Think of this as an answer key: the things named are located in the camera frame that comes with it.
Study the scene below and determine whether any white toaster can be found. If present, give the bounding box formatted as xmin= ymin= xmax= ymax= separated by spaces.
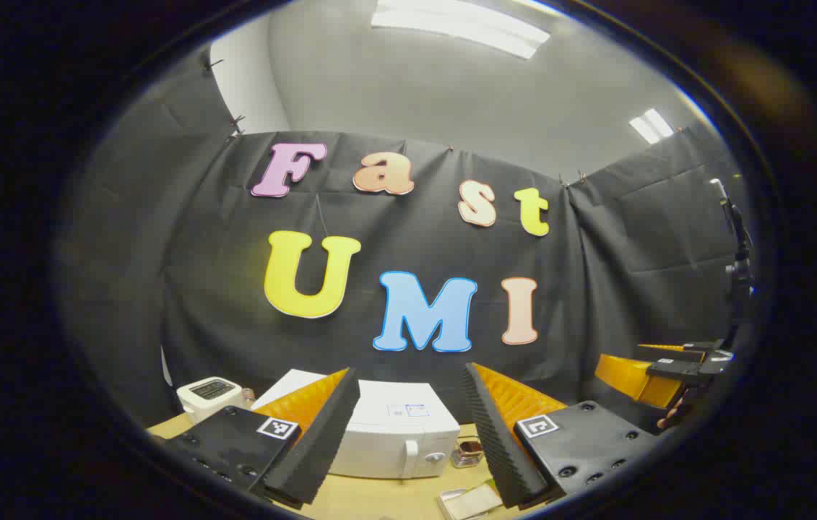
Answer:
xmin=176 ymin=376 xmax=245 ymax=425

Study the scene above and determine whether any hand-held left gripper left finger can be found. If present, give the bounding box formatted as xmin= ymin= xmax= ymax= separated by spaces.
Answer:
xmin=163 ymin=367 xmax=362 ymax=508

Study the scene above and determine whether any black backdrop cloth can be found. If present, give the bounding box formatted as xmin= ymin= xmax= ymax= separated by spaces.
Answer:
xmin=54 ymin=51 xmax=759 ymax=434

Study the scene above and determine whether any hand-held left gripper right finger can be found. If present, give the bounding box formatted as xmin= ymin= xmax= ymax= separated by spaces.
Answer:
xmin=462 ymin=363 xmax=659 ymax=511

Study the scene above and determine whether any metal wire utensil holder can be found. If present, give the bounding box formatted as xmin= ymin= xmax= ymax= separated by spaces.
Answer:
xmin=451 ymin=438 xmax=485 ymax=469

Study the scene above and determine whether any white microwave oven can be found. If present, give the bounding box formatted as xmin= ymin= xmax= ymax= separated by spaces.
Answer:
xmin=253 ymin=368 xmax=462 ymax=480

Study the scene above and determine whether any white rectangular tray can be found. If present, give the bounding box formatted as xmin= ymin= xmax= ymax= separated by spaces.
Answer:
xmin=436 ymin=484 xmax=505 ymax=520

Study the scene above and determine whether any large ceiling light panel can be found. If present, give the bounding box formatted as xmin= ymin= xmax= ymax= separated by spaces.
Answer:
xmin=371 ymin=0 xmax=551 ymax=60

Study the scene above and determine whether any small ceiling light panel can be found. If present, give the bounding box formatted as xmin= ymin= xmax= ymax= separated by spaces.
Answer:
xmin=628 ymin=108 xmax=675 ymax=144

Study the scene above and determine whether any black stand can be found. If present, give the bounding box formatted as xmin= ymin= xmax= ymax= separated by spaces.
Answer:
xmin=709 ymin=178 xmax=756 ymax=349

